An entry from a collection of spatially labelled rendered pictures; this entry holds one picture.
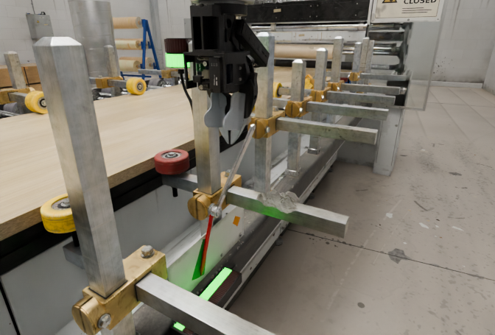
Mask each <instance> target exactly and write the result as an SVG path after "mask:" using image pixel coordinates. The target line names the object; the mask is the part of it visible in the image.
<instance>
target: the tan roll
mask: <svg viewBox="0 0 495 335"><path fill-rule="evenodd" d="M319 48H326V49H327V50H328V58H327V60H332V56H333V48H334V45H306V44H275V51H274V57H282V58H305V59H316V54H317V50H318V49H319ZM343 54H354V51H351V50H343Z"/></svg>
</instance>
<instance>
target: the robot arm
mask: <svg viewBox="0 0 495 335"><path fill-rule="evenodd" d="M190 1H191V2H192V3H195V4H198V5H190V17H191V29H192V52H184V53H183V61H184V71H185V82H186V89H190V88H196V87H197V82H198V89H200V91H207V94H208V96H209V98H210V100H211V106H210V108H209V109H208V111H207V112H206V113H205V115H204V117H203V122H204V125H205V126H207V127H218V128H219V129H220V132H221V134H222V136H223V138H224V139H225V141H226V142H227V144H234V143H235V141H236V140H237V139H238V137H240V135H241V133H242V131H243V130H244V128H245V125H246V124H247V121H248V119H249V117H250V115H251V113H252V110H253V107H254V105H255V103H256V100H257V96H258V83H257V75H258V73H256V72H254V68H259V67H267V62H268V59H269V56H270V53H269V52H268V51H267V50H266V49H265V47H264V46H263V44H262V43H261V41H260V40H259V39H258V38H257V37H256V35H255V34H254V32H253V31H252V29H251V28H250V27H249V26H248V25H247V23H246V22H245V20H244V19H236V17H238V16H246V15H248V6H247V5H246V4H251V3H252V2H253V0H190ZM190 62H193V74H194V76H192V77H193V80H189V78H188V68H187V63H190ZM196 67H197V75H196ZM230 94H232V96H231V95H230ZM230 107H231V108H230Z"/></svg>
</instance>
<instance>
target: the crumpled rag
mask: <svg viewBox="0 0 495 335"><path fill-rule="evenodd" d="M257 200H259V201H261V203H262V204H263V205H266V206H265V207H267V206H268V207H270V206H271V207H272V206H273V207H274V208H277V209H278V210H279V211H280V212H284V213H292V212H293V211H297V210H298V207H297V205H296V203H297V202H300V201H301V200H300V199H299V198H298V197H297V196H296V194H295V193H292V192H290V191H288V192H286V193H283V192H282V193H280V192H279V191H275V190H274V189H273V190H272V191H271V192H270V193H269V194H267V193H260V194H258V196H257Z"/></svg>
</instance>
